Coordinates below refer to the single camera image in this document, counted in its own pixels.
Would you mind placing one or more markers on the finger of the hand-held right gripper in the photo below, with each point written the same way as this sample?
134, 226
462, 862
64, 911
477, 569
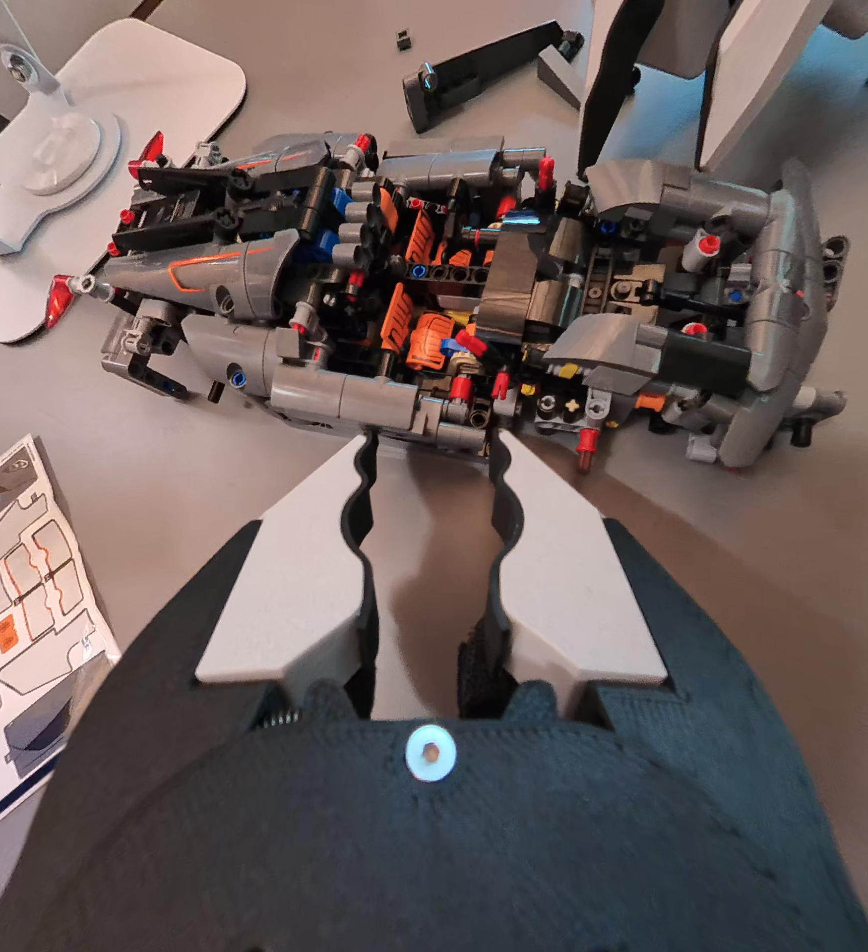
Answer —
761, 74
612, 74

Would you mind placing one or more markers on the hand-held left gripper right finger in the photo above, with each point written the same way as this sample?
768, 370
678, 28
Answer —
583, 595

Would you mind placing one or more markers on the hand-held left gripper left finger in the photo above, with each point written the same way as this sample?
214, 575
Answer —
285, 595

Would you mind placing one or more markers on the grey lego cylinder assembly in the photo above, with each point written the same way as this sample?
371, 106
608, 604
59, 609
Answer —
374, 394

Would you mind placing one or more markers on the large grey lego vehicle model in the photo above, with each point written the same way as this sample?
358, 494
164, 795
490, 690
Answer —
516, 282

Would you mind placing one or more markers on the flat grey lego panel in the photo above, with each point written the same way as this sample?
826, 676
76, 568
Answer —
560, 78

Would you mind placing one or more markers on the long dark grey lego beam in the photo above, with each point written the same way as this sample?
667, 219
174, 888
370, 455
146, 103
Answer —
478, 67

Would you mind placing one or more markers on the small dark square lego piece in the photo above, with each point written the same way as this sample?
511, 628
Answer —
403, 39

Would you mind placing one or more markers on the lego sticker sheet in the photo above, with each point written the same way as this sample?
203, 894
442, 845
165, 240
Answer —
25, 632

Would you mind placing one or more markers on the white flat board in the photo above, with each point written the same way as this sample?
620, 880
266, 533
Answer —
181, 82

